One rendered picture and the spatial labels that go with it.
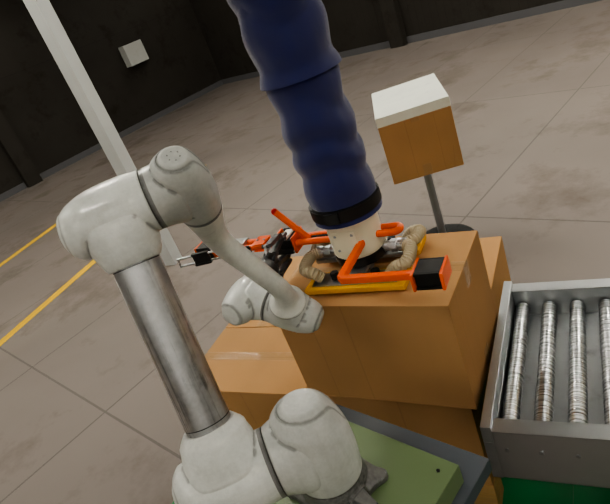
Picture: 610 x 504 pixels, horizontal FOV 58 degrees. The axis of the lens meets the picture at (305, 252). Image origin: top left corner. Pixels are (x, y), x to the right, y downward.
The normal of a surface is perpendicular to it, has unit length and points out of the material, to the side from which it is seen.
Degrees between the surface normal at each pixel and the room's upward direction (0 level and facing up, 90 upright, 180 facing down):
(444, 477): 2
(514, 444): 90
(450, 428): 90
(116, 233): 75
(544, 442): 90
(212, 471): 66
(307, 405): 7
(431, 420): 90
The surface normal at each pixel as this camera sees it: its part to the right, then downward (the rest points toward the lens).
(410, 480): -0.31, -0.84
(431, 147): -0.07, 0.48
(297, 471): 0.14, 0.32
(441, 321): -0.43, 0.55
